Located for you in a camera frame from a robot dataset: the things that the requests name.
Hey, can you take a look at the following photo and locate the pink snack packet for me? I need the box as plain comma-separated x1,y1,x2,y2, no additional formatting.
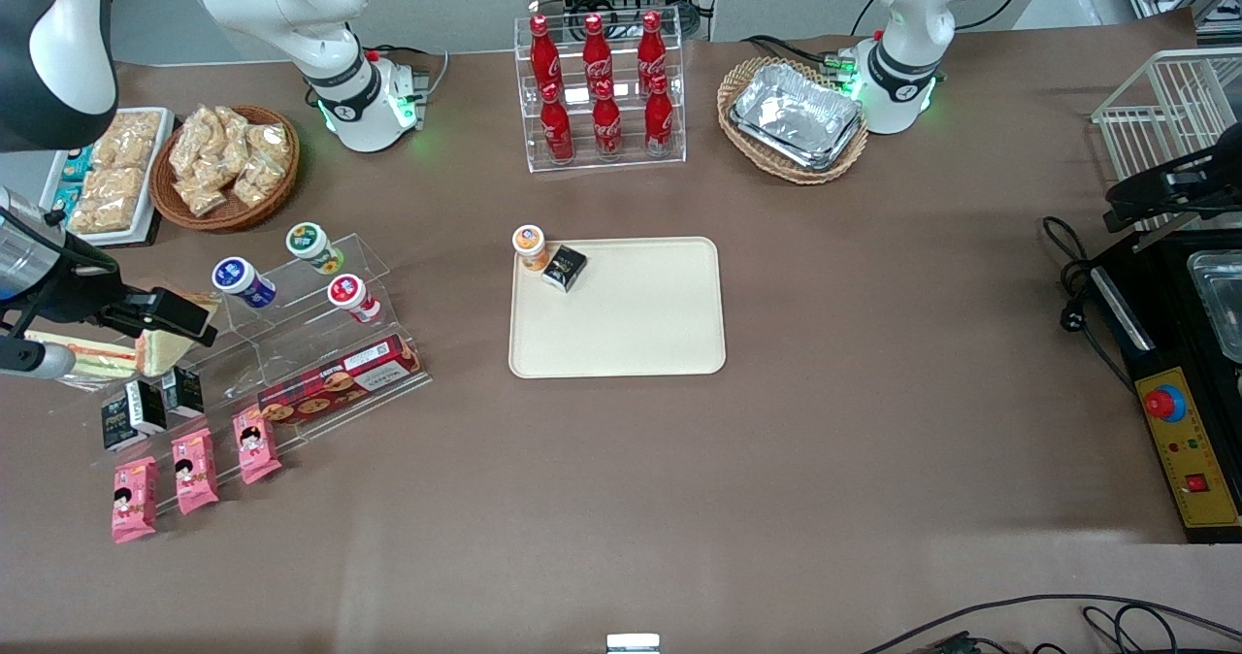
172,428,220,515
111,456,159,545
233,406,283,485

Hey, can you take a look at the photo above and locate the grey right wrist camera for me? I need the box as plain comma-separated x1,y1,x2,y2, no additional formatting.
0,339,77,381

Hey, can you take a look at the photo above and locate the green-capped small drink bottle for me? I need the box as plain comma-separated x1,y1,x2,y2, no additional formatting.
285,222,344,277

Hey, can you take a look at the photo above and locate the black power cable with plug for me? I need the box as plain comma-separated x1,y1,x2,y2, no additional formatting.
1043,215,1136,393

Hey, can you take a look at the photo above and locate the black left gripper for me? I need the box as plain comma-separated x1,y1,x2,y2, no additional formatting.
1104,147,1242,232

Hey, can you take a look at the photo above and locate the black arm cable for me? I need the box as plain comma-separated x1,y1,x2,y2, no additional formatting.
0,186,119,277

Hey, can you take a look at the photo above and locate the orange-capped small drink bottle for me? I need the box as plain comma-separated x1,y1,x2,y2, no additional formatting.
512,225,548,273

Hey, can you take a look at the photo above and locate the brown table cover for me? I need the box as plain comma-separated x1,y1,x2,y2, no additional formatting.
0,9,1242,654

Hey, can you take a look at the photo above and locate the aluminium foil tray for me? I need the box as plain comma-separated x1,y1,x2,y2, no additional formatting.
730,62,865,172

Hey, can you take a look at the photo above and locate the red cookie box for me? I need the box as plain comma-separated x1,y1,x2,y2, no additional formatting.
256,335,425,426

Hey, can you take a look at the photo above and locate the blue-capped small drink bottle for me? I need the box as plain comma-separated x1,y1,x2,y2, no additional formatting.
212,256,278,310

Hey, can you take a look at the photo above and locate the plastic-wrapped triangle sandwich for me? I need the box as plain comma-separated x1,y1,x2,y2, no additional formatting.
24,329,139,381
134,290,222,378

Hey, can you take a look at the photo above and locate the long black cable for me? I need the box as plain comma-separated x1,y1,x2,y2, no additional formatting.
859,593,1242,654

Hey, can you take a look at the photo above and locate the red-capped small drink bottle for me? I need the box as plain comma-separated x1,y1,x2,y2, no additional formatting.
327,274,382,325

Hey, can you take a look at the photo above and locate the white wire rack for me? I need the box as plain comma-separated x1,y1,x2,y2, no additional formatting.
1092,48,1242,233

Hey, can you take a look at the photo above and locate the white rectangular snack tray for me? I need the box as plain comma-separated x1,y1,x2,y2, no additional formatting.
39,108,176,247

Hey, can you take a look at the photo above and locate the light tan wicker basket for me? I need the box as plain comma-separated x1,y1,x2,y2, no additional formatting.
717,56,870,185

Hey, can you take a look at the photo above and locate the clear bag of puffed snacks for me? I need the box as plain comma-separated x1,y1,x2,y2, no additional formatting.
215,106,251,165
231,154,288,209
170,109,220,180
175,174,230,216
245,122,292,165

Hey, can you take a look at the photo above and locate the red cola bottle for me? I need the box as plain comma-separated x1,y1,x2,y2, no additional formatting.
637,11,670,87
581,14,614,92
528,15,565,97
539,82,575,164
644,74,675,158
592,80,624,160

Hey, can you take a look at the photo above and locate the beige plastic serving tray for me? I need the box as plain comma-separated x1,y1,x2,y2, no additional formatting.
508,237,727,379

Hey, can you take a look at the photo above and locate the clear acrylic stepped display stand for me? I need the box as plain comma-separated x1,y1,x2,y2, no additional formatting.
44,233,434,517

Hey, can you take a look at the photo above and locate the black sealing machine yellow panel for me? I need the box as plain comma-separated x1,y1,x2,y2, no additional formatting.
1087,227,1242,545

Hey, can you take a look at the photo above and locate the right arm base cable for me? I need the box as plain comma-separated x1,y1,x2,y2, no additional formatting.
361,43,452,102

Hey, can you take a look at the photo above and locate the small black drink carton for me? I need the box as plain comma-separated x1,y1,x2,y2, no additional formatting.
540,245,589,293
101,380,168,452
160,367,206,418

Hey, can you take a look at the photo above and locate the looped black cable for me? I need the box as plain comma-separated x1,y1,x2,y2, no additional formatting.
1082,604,1180,654

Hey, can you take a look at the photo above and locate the silver metal tray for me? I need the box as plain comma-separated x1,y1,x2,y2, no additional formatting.
1186,251,1242,364

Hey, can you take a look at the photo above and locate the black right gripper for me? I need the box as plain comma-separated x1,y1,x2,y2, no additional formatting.
44,245,220,346

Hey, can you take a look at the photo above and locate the clear pack of rice crackers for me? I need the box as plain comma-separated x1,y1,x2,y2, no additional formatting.
97,111,164,172
82,167,147,205
66,196,137,236

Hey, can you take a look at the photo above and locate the clear acrylic bottle rack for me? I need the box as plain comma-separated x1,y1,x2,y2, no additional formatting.
514,9,687,174

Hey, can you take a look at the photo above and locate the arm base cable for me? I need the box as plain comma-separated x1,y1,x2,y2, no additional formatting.
742,33,879,81
361,43,452,102

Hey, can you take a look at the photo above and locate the left arm base cable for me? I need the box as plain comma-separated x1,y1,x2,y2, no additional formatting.
742,33,879,81

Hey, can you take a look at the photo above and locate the dark brown wicker basket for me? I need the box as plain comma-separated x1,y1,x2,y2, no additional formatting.
149,104,301,233

